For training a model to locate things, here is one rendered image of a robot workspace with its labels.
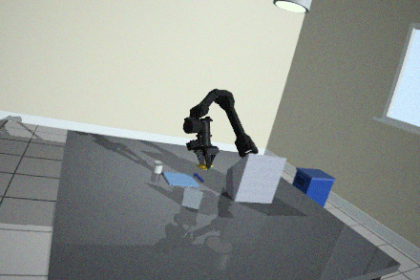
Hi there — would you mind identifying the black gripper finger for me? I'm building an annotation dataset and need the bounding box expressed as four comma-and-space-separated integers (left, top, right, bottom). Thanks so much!
193, 151, 205, 164
202, 153, 217, 170

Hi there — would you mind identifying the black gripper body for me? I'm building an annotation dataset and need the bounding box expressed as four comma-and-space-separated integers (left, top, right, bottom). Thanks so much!
193, 132, 219, 154

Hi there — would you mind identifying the olive-yellow round plate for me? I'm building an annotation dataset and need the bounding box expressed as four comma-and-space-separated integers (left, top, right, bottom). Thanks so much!
197, 164, 207, 170

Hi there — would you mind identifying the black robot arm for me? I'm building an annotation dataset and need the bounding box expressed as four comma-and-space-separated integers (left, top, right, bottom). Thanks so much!
183, 89, 259, 159

